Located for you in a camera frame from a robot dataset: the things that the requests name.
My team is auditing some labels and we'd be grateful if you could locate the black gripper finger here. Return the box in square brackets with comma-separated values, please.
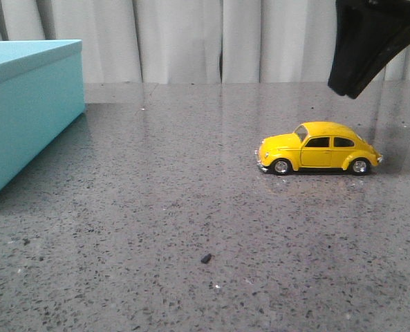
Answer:
[328, 1, 395, 95]
[344, 6, 410, 99]

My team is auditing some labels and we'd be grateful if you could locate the yellow toy beetle car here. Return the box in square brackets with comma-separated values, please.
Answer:
[255, 121, 383, 176]

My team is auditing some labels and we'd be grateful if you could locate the light blue storage box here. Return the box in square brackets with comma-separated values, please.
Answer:
[0, 39, 85, 190]

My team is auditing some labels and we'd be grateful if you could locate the white pleated curtain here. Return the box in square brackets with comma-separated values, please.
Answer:
[0, 0, 410, 84]

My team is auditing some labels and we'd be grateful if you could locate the small black debris piece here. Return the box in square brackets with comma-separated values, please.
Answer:
[201, 254, 212, 264]

